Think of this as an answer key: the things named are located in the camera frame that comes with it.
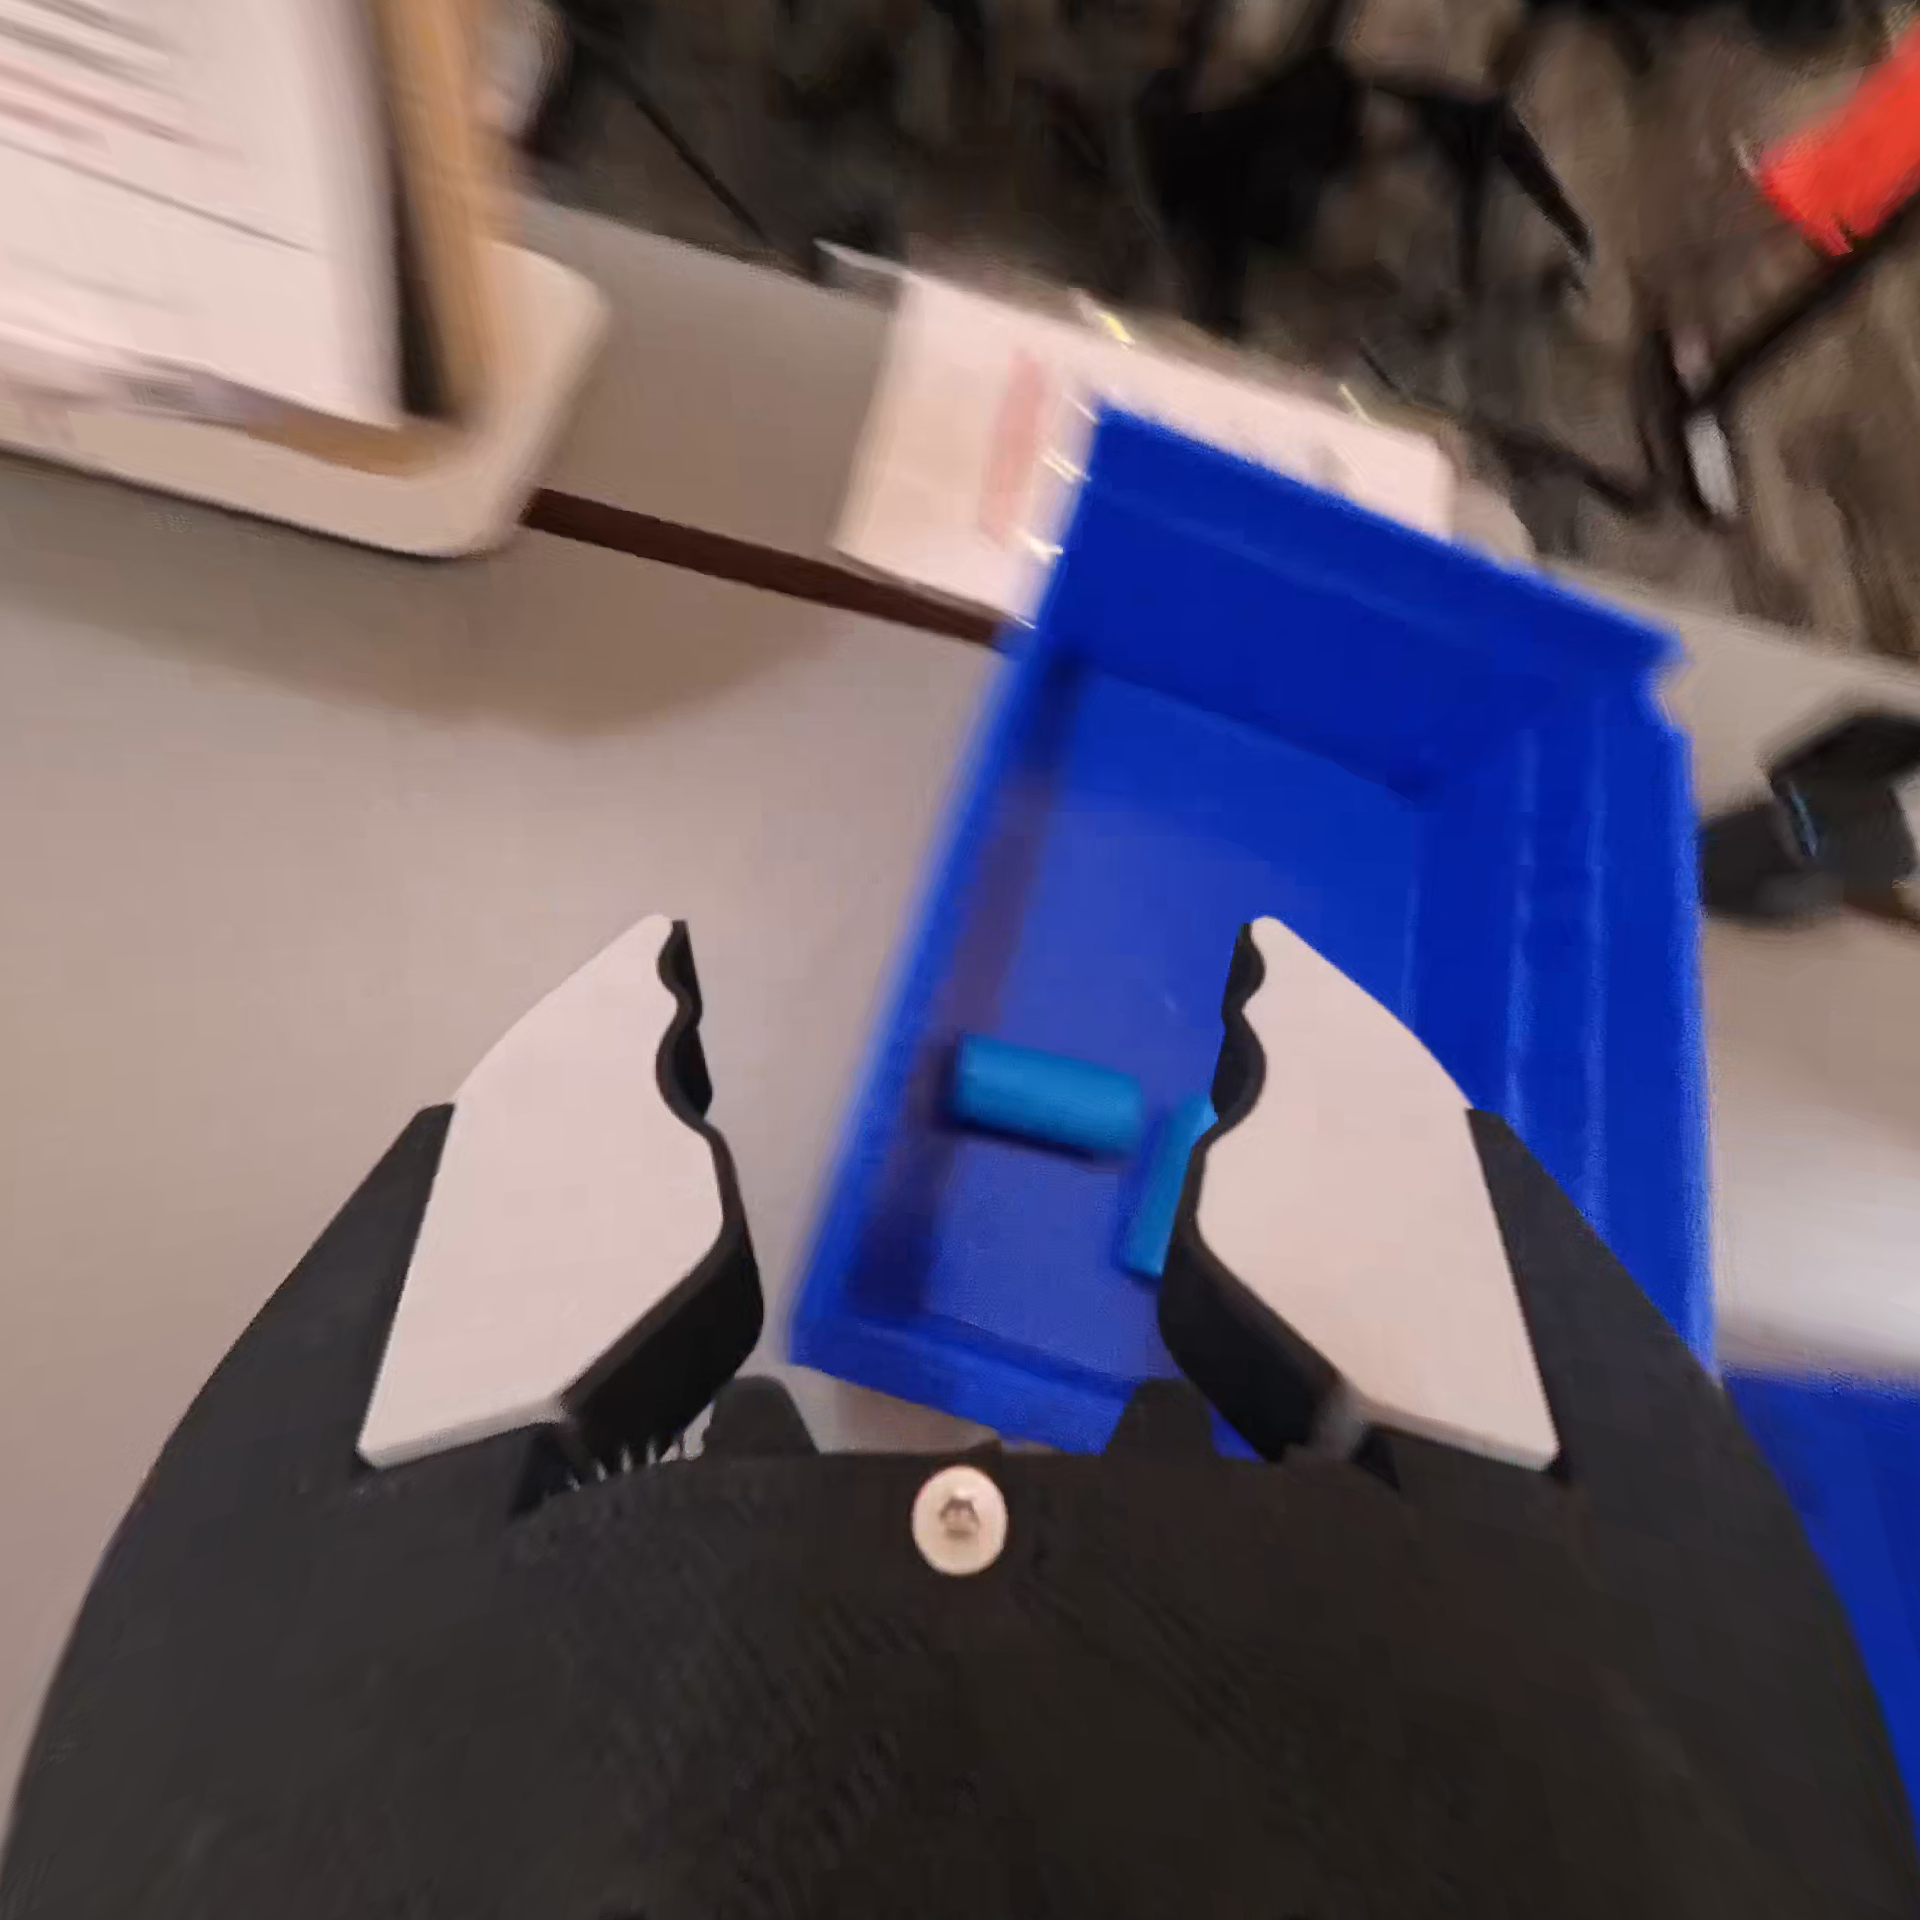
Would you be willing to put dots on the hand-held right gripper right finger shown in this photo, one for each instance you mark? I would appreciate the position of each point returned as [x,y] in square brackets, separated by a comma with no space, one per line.
[1350,1201]

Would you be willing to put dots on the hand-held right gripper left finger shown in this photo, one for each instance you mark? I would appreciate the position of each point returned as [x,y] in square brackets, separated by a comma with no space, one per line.
[556,1201]

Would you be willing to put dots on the red plastic object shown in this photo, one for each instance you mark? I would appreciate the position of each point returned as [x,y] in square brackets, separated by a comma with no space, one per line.
[1853,150]

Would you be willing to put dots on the light blue flat block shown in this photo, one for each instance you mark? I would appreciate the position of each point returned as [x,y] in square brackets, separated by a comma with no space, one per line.
[1158,1201]

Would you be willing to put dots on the blue cylinder block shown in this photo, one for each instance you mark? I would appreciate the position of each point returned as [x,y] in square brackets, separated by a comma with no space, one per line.
[1044,1094]

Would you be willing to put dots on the blue plastic bin with tag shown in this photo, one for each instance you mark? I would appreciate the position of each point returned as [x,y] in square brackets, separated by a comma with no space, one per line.
[1277,840]

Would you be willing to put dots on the black device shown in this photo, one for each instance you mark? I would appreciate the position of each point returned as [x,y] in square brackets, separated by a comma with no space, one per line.
[1830,826]

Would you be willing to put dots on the instruction sheet on stand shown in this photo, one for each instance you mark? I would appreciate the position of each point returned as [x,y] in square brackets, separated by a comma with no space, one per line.
[510,376]

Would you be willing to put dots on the paper sheet in plastic sleeve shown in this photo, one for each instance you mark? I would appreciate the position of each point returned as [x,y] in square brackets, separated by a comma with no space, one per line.
[962,451]

